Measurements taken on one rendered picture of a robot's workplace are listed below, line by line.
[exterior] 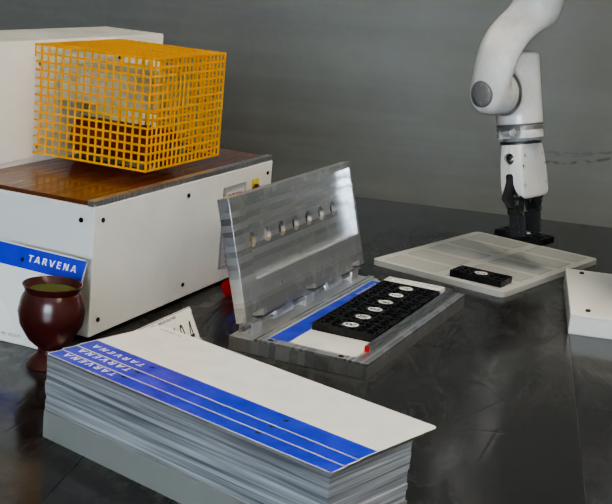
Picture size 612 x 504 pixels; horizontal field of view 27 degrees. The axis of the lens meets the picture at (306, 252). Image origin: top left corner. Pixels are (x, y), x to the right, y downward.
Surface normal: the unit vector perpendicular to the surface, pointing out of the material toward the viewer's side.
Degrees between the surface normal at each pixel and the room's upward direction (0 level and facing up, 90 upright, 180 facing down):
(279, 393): 0
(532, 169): 78
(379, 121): 90
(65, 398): 90
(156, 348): 0
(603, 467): 0
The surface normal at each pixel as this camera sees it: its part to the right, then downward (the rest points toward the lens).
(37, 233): -0.40, 0.18
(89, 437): -0.64, 0.12
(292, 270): 0.90, -0.07
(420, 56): -0.17, 0.22
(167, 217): 0.91, 0.18
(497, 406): 0.09, -0.97
